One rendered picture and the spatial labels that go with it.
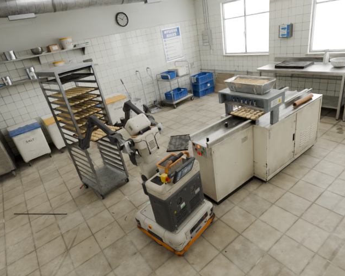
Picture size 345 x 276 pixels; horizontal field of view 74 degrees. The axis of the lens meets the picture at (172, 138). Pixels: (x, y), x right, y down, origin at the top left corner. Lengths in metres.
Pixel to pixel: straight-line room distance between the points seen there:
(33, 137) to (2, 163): 0.70
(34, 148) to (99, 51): 2.64
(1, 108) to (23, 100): 0.43
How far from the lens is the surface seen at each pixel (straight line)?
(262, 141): 2.89
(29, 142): 5.30
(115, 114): 5.61
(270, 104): 2.71
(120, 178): 3.55
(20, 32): 5.77
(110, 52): 6.17
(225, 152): 2.61
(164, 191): 2.00
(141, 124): 2.18
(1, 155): 5.08
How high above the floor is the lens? 2.04
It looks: 26 degrees down
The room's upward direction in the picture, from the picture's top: 11 degrees counter-clockwise
